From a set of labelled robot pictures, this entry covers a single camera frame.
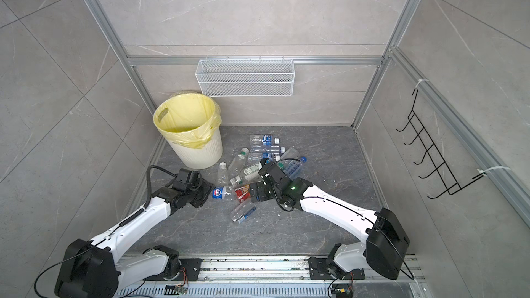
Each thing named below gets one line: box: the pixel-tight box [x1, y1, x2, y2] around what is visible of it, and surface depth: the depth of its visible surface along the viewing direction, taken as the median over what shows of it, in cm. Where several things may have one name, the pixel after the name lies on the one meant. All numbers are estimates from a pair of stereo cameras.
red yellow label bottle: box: [234, 184, 251, 203], surface depth 89 cm
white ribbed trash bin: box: [167, 127, 224, 170], surface depth 95 cm
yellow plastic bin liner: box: [153, 91, 223, 149], surface depth 95 cm
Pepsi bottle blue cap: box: [211, 186, 226, 201], surface depth 83 cm
